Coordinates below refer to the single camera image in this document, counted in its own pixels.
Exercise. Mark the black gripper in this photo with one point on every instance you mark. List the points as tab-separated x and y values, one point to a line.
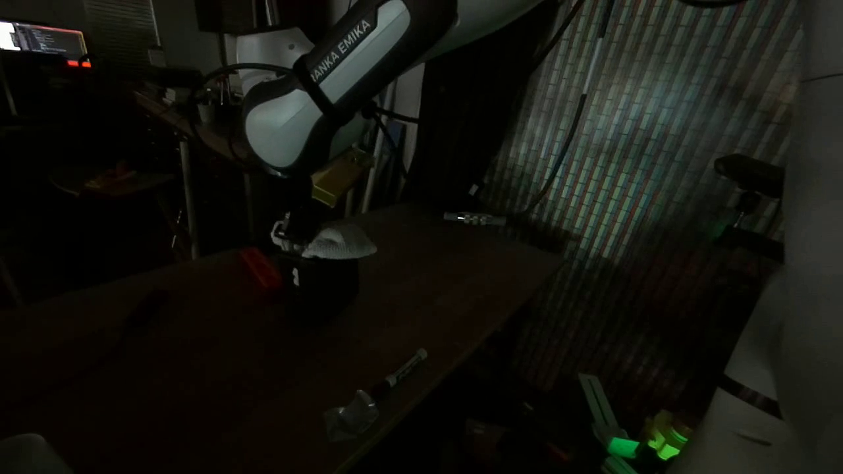
303	207

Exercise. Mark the dark cup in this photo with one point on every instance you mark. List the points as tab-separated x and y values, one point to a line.
323	287

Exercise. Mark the red block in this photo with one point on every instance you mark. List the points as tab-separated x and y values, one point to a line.
261	268

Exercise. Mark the wooden background desk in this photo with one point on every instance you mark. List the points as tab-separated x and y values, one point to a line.
188	131

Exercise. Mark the silver tipped black pen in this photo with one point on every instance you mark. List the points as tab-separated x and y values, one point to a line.
399	372

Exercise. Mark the crumpled clear plastic wrapper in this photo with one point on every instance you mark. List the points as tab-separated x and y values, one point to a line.
349	413

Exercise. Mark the lit computer monitor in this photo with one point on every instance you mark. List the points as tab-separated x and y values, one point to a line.
42	38

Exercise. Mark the white cup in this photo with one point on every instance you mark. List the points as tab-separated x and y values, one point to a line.
26	453

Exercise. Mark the green plastic tool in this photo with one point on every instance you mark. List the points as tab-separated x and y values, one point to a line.
649	442

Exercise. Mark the yellowish wrist camera mount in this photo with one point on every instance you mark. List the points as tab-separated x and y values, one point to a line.
338	174

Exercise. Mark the black camera on stand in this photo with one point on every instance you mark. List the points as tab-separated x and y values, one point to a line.
752	174

